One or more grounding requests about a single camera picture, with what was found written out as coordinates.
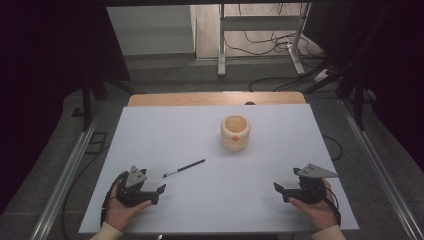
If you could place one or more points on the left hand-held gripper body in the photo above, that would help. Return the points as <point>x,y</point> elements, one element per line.
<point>128,195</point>

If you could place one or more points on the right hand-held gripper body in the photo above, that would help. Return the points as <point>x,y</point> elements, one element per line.
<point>310,190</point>

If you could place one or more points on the black pen with white tip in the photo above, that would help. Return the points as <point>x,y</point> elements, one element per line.
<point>186,167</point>

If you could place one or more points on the cream ceramic cup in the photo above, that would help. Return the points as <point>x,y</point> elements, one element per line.
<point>235,141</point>

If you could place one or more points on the person's left hand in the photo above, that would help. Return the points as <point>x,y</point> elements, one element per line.
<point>118,213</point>

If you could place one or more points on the person's right hand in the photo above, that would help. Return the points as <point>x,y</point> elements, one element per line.
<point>321,213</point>

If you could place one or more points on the white table sheet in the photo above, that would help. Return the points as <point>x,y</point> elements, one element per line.
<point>206,200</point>

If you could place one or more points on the black stand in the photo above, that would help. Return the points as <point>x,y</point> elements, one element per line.
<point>359,100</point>
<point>87,103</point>

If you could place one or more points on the wooden table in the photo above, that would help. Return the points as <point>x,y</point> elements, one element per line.
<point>200,99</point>

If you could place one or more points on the white power strip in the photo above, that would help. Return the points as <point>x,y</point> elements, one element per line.
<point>322,75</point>

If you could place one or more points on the grey cabinet panel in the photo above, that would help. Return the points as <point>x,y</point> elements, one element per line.
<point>150,30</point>

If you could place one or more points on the black floor frame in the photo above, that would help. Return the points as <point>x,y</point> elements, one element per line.
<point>96,142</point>

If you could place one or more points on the metal floor rail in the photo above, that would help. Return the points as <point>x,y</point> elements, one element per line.
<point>68,173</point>
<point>380,173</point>

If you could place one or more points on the white metal desk frame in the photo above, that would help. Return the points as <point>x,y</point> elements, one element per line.
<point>260,22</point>

